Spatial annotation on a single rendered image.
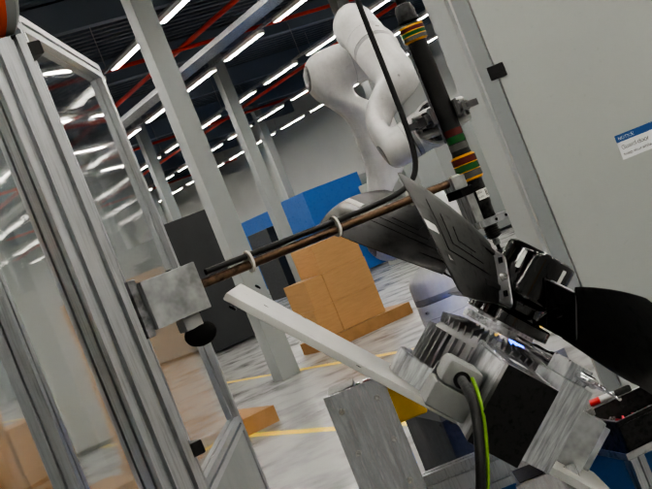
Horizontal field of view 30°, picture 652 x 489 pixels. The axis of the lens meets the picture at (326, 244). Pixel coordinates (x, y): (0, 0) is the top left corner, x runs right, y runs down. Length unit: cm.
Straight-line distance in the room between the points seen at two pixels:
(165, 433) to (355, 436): 37
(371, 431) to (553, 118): 217
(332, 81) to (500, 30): 136
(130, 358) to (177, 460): 15
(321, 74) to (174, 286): 106
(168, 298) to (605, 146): 246
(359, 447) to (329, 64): 103
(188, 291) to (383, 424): 40
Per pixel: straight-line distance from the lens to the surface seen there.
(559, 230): 395
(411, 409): 244
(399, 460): 195
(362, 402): 193
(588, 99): 398
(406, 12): 211
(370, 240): 204
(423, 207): 176
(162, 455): 169
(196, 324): 176
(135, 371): 168
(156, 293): 171
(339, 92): 269
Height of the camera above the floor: 140
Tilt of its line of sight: 1 degrees down
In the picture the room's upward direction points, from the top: 22 degrees counter-clockwise
